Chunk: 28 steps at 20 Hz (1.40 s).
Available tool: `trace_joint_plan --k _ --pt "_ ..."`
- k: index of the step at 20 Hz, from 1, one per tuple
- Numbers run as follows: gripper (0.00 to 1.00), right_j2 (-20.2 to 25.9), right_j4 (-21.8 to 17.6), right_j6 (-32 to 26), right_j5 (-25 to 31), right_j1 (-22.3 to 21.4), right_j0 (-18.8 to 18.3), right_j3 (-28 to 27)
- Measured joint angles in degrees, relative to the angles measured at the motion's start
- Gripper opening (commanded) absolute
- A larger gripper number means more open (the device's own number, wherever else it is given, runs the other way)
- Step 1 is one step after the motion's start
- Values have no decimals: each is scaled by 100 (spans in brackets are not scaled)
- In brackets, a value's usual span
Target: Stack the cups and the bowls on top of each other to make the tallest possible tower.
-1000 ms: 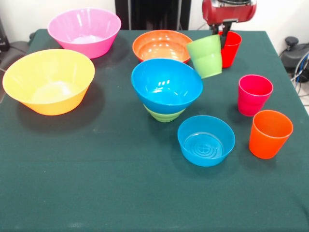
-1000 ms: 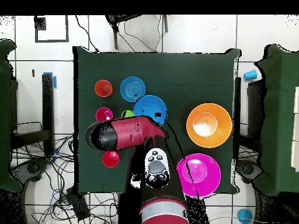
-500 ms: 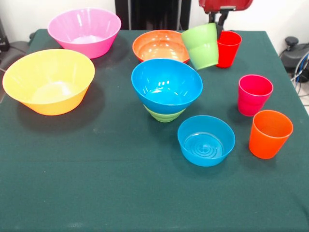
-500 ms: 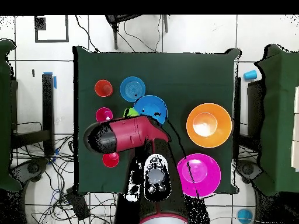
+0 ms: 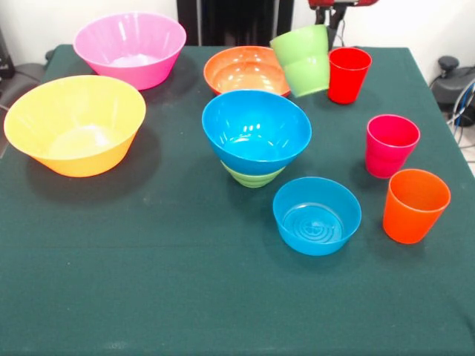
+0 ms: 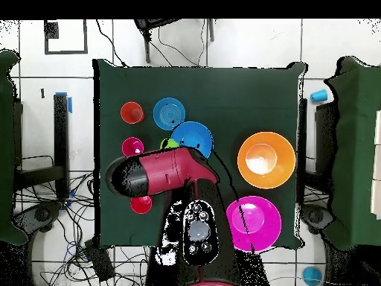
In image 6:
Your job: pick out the large smooth blue bowl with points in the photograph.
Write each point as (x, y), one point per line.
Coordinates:
(193, 134)

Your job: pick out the green plastic cup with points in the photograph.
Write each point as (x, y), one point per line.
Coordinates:
(169, 144)

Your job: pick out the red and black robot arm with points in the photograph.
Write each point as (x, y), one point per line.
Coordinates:
(169, 169)

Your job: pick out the white box stack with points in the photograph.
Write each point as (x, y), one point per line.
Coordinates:
(377, 164)

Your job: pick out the small ringed blue bowl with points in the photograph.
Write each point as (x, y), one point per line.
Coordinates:
(166, 114)

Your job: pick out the magenta plastic cup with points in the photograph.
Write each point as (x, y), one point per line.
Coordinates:
(129, 146)

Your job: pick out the red plastic cup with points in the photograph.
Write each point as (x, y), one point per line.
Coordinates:
(141, 206)

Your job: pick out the dark green tablecloth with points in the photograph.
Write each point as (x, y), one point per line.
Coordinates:
(208, 83)

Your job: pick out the large yellow-orange plastic bowl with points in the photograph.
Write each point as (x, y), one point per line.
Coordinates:
(266, 172)

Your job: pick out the orange plastic cup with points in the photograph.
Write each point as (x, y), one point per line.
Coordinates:
(128, 110)

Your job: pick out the large pink plastic bowl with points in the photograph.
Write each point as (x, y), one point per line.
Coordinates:
(262, 223)

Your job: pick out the black power strip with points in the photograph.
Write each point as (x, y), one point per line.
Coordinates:
(99, 262)

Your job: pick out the blue plastic cup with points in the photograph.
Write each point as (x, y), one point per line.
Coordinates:
(312, 275)
(318, 96)

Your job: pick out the green cloth side table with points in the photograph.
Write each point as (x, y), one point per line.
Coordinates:
(354, 149)
(7, 149)

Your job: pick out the black camera tripod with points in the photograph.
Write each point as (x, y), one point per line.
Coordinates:
(146, 44)

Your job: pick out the black table frame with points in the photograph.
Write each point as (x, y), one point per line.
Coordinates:
(61, 134)
(324, 134)

